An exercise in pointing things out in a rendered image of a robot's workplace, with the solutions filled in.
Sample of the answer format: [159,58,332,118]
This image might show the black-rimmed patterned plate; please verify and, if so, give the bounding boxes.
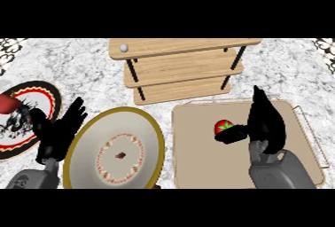
[0,80,63,161]

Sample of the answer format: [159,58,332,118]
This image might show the wooden tiered shelf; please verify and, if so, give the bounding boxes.
[107,38,262,106]

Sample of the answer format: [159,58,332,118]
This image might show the gold-rimmed grey plate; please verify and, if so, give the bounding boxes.
[62,106,166,190]

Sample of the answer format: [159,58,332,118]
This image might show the red apple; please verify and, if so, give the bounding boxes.
[0,94,22,115]

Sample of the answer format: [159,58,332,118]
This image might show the beige tray with handles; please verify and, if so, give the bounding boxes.
[169,98,330,190]

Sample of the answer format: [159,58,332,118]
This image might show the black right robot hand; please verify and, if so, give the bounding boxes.
[214,84,287,155]

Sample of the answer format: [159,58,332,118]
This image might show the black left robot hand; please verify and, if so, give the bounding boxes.
[29,96,88,166]

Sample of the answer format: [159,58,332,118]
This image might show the red tomato with green stem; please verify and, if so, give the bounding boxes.
[214,119,236,136]

